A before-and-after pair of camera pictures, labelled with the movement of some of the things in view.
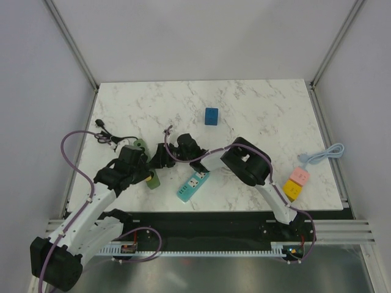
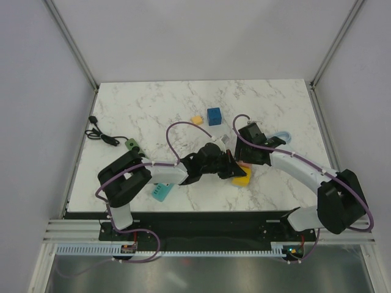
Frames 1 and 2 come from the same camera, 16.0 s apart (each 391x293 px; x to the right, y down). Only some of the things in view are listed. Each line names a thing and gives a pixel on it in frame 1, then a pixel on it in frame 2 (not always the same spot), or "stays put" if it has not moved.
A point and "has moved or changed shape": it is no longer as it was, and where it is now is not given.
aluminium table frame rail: [349, 231] stays put
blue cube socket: [211, 116] has moved or changed shape
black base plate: [217, 229] stays put
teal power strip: [189, 189] to [160, 190]
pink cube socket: [300, 176] has moved or changed shape
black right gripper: [161, 158] to [240, 144]
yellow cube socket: [292, 190] to [242, 181]
